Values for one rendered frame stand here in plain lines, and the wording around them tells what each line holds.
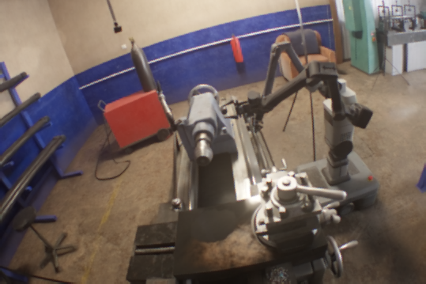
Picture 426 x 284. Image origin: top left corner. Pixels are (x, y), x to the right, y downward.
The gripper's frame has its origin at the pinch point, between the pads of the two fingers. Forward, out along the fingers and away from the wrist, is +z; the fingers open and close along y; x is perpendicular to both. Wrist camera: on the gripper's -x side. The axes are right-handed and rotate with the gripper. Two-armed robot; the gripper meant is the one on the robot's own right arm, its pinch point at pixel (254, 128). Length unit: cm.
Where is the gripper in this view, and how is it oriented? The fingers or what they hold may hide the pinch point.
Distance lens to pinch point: 177.7
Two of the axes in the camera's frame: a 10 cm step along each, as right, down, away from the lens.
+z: -2.6, 8.5, 4.6
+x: 9.7, 2.2, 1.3
